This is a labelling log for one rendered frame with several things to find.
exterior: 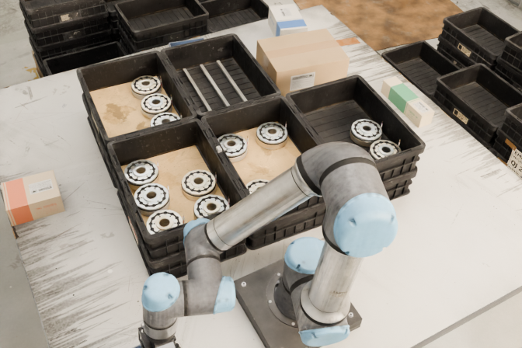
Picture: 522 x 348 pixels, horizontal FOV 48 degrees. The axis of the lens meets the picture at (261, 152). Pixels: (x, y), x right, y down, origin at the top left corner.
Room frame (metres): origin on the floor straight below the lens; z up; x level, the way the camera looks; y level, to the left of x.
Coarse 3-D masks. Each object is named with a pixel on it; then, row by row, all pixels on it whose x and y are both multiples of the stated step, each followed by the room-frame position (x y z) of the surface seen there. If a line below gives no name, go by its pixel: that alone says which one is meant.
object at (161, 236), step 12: (192, 120) 1.38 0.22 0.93; (144, 132) 1.32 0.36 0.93; (156, 132) 1.32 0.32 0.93; (204, 132) 1.35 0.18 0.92; (108, 144) 1.25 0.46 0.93; (216, 156) 1.23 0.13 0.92; (120, 168) 1.16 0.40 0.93; (228, 168) 1.18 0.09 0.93; (120, 180) 1.12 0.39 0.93; (240, 192) 1.09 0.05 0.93; (132, 204) 1.03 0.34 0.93; (216, 216) 1.00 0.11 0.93; (144, 228) 0.95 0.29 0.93; (180, 228) 0.95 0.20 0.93; (144, 240) 0.92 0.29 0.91; (156, 240) 0.92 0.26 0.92
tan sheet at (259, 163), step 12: (240, 132) 1.45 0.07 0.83; (252, 132) 1.45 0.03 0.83; (252, 144) 1.39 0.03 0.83; (288, 144) 1.40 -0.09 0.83; (252, 156) 1.34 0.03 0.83; (264, 156) 1.34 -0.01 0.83; (276, 156) 1.34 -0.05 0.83; (288, 156) 1.35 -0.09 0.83; (240, 168) 1.28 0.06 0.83; (252, 168) 1.29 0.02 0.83; (264, 168) 1.29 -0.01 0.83; (276, 168) 1.29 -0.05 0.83; (288, 168) 1.29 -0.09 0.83
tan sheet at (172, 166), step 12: (156, 156) 1.31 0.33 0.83; (168, 156) 1.32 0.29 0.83; (180, 156) 1.32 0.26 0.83; (192, 156) 1.32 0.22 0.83; (168, 168) 1.26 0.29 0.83; (180, 168) 1.27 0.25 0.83; (192, 168) 1.27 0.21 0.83; (204, 168) 1.27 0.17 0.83; (168, 180) 1.21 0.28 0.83; (180, 180) 1.22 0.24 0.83; (132, 192) 1.16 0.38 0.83; (180, 192) 1.17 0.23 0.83; (216, 192) 1.18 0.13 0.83; (180, 204) 1.12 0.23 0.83; (192, 204) 1.12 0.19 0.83; (144, 216) 1.07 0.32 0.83; (192, 216) 1.08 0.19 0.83
